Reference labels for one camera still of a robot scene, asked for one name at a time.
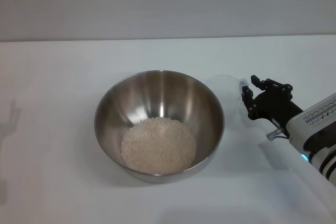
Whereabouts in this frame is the white uncooked rice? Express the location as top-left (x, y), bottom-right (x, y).
top-left (120, 117), bottom-right (197, 175)

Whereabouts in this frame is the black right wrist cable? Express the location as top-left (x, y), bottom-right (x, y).
top-left (266, 127), bottom-right (291, 141)

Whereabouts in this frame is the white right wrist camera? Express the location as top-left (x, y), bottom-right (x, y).
top-left (287, 96), bottom-right (336, 148)

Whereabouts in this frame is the clear plastic measuring cup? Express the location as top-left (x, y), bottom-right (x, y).
top-left (208, 73), bottom-right (250, 125)

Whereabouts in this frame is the stainless steel mixing bowl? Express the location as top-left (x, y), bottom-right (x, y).
top-left (93, 70), bottom-right (225, 184)

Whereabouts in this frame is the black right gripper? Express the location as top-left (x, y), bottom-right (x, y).
top-left (241, 74), bottom-right (303, 131)

